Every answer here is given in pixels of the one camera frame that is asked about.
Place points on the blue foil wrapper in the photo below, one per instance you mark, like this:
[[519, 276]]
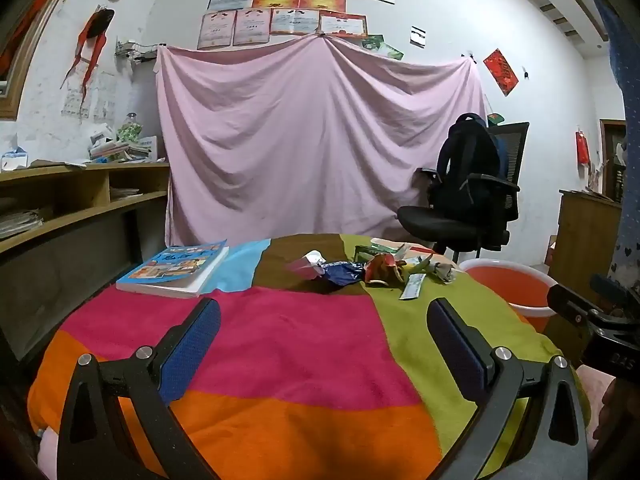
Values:
[[342, 272]]

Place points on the black and white sticker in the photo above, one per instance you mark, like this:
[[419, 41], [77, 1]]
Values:
[[418, 36]]

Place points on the illustrated picture book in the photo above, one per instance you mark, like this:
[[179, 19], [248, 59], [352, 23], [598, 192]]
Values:
[[175, 265]]

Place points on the wooden cabinet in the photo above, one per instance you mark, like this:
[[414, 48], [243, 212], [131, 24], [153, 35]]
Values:
[[585, 230]]

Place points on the small green card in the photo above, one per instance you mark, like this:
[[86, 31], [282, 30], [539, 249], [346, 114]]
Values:
[[495, 119]]

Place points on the wooden shelf desk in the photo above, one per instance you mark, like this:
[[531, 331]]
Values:
[[85, 187]]

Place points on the colourful striped blanket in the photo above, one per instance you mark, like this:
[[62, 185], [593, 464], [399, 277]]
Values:
[[300, 350]]

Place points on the red hanging wall ornament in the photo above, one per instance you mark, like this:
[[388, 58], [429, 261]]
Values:
[[97, 25]]

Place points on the pale green packet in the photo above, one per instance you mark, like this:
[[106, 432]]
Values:
[[419, 264]]

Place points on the wooden framed mirror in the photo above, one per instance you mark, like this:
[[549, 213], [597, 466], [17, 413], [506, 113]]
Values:
[[30, 45]]

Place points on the red plastic basin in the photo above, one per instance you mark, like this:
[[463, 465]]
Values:
[[500, 285]]

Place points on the stack of books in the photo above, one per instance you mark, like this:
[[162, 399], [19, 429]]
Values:
[[115, 152]]

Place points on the red cardboard box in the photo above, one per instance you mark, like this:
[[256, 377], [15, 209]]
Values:
[[551, 250]]

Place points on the wooden door frame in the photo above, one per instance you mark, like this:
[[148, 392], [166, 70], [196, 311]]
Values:
[[603, 155]]

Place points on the pink hanging sheet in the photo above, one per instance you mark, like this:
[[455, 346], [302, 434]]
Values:
[[300, 135]]

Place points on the black office chair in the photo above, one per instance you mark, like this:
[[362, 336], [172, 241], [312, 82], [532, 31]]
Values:
[[435, 220]]

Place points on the red diamond paper hanging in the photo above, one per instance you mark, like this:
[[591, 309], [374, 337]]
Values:
[[501, 72]]

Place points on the stack of old papers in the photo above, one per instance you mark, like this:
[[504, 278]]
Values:
[[20, 224]]

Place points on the dark blue backpack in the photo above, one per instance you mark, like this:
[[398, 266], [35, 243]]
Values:
[[465, 160]]

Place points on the white printed paper strip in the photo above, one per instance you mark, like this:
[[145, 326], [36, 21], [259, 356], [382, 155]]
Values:
[[412, 287]]

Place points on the red wrapper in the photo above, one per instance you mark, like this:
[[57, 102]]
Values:
[[380, 266]]

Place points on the papers in shelf cubby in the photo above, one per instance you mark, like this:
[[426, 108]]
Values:
[[124, 193]]

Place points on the paper wall calendar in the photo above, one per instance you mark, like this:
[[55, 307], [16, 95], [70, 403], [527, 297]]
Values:
[[75, 100]]

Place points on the small red hanging charm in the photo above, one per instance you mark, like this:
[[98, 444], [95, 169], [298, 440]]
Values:
[[582, 147]]

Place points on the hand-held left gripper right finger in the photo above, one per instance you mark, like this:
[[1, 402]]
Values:
[[452, 350]]

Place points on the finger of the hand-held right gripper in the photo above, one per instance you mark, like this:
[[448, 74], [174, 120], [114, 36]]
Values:
[[612, 290], [570, 302]]

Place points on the grey wrapper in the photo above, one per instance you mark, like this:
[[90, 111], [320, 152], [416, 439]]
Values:
[[442, 272]]

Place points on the blue dotted curtain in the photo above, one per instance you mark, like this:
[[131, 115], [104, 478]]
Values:
[[627, 85]]

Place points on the group of wall certificates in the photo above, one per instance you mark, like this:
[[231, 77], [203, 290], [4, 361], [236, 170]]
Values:
[[295, 10]]

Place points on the glass jar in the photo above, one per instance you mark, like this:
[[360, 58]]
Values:
[[130, 130]]

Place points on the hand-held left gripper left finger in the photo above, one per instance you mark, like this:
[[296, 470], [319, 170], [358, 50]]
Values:
[[192, 350]]

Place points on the green wall cards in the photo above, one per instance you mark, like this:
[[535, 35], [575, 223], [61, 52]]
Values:
[[382, 46]]

